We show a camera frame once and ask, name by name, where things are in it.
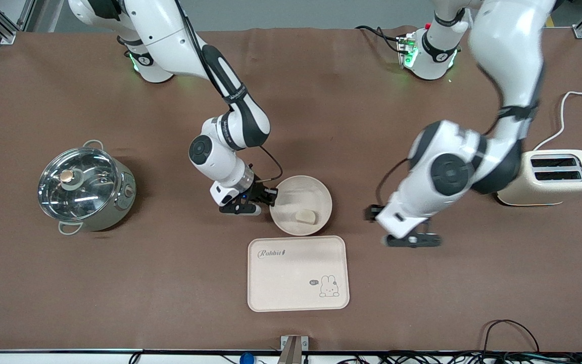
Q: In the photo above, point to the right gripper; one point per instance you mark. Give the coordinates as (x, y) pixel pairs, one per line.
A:
(257, 190)

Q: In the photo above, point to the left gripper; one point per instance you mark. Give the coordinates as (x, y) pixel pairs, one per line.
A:
(371, 212)

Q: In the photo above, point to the beige round bowl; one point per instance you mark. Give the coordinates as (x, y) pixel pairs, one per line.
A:
(301, 194)

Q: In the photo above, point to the pale half-round bun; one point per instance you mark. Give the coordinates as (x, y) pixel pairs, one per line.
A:
(306, 216)

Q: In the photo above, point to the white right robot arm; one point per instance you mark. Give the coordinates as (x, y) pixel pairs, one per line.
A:
(170, 35)

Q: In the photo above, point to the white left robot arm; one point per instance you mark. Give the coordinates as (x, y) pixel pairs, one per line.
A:
(508, 45)

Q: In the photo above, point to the cream tray with rabbit print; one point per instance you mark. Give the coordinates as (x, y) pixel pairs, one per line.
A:
(291, 283)

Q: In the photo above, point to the steel cooking pot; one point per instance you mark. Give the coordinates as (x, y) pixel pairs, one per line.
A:
(119, 207)

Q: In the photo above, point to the cream two-slot toaster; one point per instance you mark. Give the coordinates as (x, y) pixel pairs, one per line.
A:
(523, 194)

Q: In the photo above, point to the blue round knob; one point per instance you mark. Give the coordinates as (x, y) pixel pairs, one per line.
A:
(246, 359)

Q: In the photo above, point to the control box with green light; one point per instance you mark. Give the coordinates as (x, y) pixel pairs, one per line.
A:
(408, 50)

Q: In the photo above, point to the glass pot lid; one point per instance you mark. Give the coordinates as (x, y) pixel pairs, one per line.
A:
(89, 197)

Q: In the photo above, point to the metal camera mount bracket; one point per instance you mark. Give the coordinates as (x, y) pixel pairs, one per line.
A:
(291, 351)

